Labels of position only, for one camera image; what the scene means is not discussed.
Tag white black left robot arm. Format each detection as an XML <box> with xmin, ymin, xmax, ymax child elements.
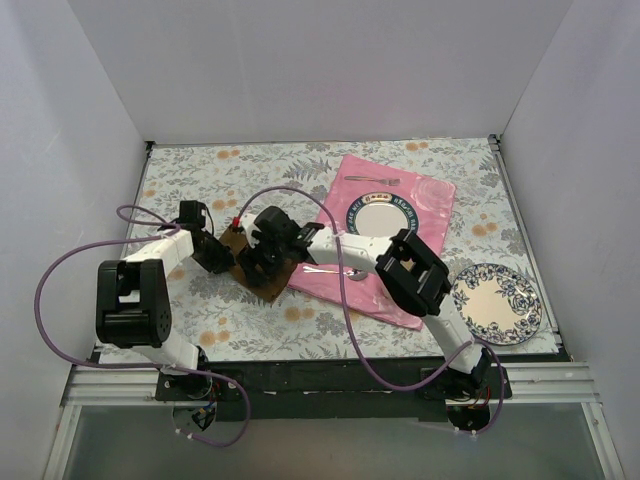
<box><xmin>96</xmin><ymin>200</ymin><xmax>235</xmax><ymax>400</ymax></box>

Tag blue floral white plate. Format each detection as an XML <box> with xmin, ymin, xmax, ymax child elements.
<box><xmin>451</xmin><ymin>263</ymin><xmax>542</xmax><ymax>346</ymax></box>

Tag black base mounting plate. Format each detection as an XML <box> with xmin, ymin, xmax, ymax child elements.
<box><xmin>154</xmin><ymin>360</ymin><xmax>512</xmax><ymax>422</ymax></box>

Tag pink floral placemat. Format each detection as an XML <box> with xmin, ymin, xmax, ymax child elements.
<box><xmin>286</xmin><ymin>153</ymin><xmax>458</xmax><ymax>331</ymax></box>

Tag silver fork on placemat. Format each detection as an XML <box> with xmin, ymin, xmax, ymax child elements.
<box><xmin>344</xmin><ymin>176</ymin><xmax>401</xmax><ymax>186</ymax></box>

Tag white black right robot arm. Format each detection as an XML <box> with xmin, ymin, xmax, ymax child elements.
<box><xmin>231</xmin><ymin>206</ymin><xmax>492</xmax><ymax>399</ymax></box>

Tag silver spoon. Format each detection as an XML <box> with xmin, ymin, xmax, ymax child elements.
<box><xmin>303</xmin><ymin>265</ymin><xmax>368</xmax><ymax>281</ymax></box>

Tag green rimmed white plate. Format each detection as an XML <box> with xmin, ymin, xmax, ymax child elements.
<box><xmin>345</xmin><ymin>192</ymin><xmax>419</xmax><ymax>237</ymax></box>

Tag aluminium table frame rail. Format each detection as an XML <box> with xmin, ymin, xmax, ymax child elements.
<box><xmin>65</xmin><ymin>137</ymin><xmax>622</xmax><ymax>479</ymax></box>

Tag brown cloth napkin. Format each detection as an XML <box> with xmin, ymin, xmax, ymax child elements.
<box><xmin>220</xmin><ymin>226</ymin><xmax>297</xmax><ymax>303</ymax></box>

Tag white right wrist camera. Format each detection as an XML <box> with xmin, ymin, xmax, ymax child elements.
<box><xmin>232</xmin><ymin>213</ymin><xmax>261</xmax><ymax>248</ymax></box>

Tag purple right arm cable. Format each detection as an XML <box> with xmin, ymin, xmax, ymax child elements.
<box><xmin>234</xmin><ymin>186</ymin><xmax>504</xmax><ymax>437</ymax></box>

